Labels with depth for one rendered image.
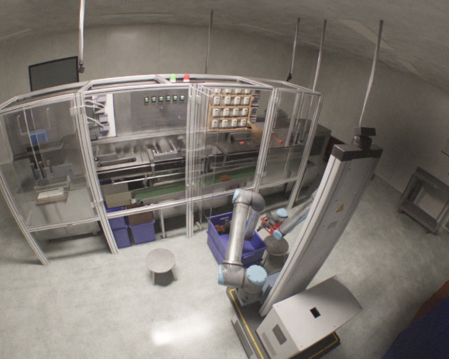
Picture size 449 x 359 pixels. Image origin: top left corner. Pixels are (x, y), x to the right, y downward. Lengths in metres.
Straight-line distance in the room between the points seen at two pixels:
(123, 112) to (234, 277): 1.86
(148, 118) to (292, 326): 2.23
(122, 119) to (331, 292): 2.39
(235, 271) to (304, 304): 0.51
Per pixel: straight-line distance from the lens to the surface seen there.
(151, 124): 2.44
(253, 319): 1.88
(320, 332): 1.42
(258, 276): 1.52
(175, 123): 2.49
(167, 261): 2.21
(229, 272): 1.52
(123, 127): 2.42
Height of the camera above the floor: 2.04
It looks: 32 degrees down
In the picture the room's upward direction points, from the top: 7 degrees clockwise
